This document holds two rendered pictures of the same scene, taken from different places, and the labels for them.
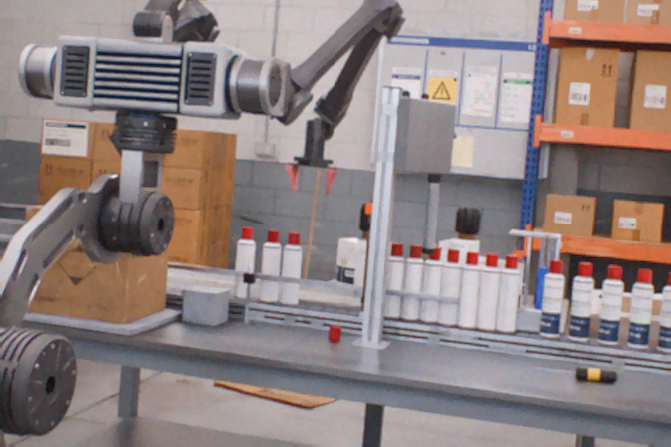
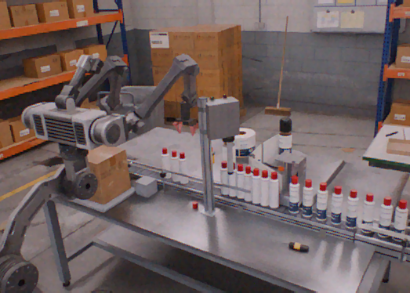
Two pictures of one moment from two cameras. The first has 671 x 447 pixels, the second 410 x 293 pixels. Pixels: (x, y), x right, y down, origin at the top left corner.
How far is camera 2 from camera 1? 1.22 m
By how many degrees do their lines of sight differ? 27
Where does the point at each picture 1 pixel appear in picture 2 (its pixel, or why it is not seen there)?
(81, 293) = not seen: hidden behind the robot
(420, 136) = (217, 122)
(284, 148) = (269, 23)
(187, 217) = (214, 73)
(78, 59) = (38, 120)
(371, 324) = (208, 204)
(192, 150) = (212, 41)
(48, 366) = (16, 279)
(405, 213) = (329, 52)
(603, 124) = not seen: outside the picture
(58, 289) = not seen: hidden behind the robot
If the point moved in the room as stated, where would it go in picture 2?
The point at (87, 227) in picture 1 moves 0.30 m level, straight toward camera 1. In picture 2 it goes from (54, 193) to (26, 227)
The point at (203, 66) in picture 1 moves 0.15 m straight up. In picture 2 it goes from (79, 128) to (74, 95)
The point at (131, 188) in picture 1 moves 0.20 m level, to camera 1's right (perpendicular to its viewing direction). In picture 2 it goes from (70, 175) to (105, 179)
